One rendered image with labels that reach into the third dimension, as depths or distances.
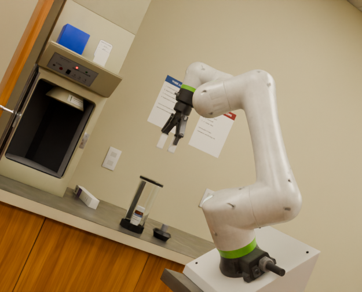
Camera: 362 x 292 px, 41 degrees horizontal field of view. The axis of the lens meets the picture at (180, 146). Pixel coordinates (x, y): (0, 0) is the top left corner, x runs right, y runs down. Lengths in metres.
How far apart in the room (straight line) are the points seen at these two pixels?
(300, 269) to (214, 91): 0.62
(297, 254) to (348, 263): 2.07
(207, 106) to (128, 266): 0.76
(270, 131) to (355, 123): 1.92
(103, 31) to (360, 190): 2.12
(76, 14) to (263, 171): 1.08
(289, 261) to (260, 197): 0.23
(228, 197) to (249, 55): 1.58
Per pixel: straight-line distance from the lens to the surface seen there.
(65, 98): 2.13
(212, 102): 1.63
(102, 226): 1.92
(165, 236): 2.16
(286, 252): 1.59
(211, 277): 1.58
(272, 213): 1.43
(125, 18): 2.19
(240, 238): 1.48
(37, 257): 1.94
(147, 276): 2.07
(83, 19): 2.14
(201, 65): 2.10
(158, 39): 2.68
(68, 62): 2.03
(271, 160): 1.48
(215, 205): 1.45
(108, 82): 2.07
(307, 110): 3.16
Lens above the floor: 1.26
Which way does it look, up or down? 3 degrees up
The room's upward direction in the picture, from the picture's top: 24 degrees clockwise
